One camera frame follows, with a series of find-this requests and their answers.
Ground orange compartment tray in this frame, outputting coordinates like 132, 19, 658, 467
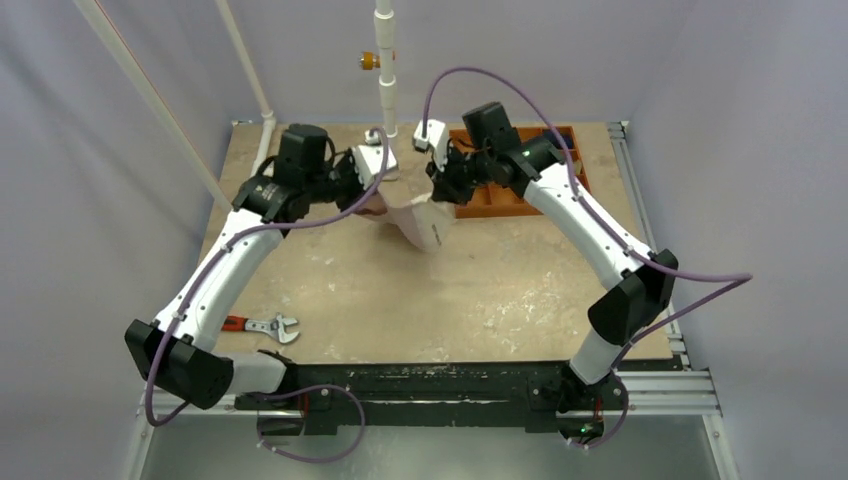
449, 124, 592, 220

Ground pink and white underwear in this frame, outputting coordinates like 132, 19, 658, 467
356, 182, 456, 253

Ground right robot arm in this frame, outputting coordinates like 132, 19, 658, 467
412, 102, 678, 412

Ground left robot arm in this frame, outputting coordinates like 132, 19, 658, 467
124, 124, 397, 426

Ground rolled blue cloth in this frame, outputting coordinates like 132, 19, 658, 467
542, 128, 575, 150

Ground orange yellow valve knob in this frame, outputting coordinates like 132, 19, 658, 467
358, 51, 383, 71

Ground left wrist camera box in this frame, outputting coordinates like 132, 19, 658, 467
352, 144, 399, 190

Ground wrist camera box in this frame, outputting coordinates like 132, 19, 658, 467
352, 144, 399, 190
412, 120, 450, 169

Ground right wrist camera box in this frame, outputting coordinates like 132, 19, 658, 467
412, 120, 450, 169

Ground adjustable wrench red handle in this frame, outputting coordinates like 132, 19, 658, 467
221, 314, 300, 345

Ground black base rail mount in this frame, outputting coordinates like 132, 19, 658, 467
234, 360, 634, 436

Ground white PVC pipe frame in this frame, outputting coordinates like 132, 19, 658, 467
77, 1, 385, 206

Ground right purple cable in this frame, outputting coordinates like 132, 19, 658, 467
421, 66, 755, 452

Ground aluminium frame rails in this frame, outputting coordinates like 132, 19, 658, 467
135, 121, 740, 480

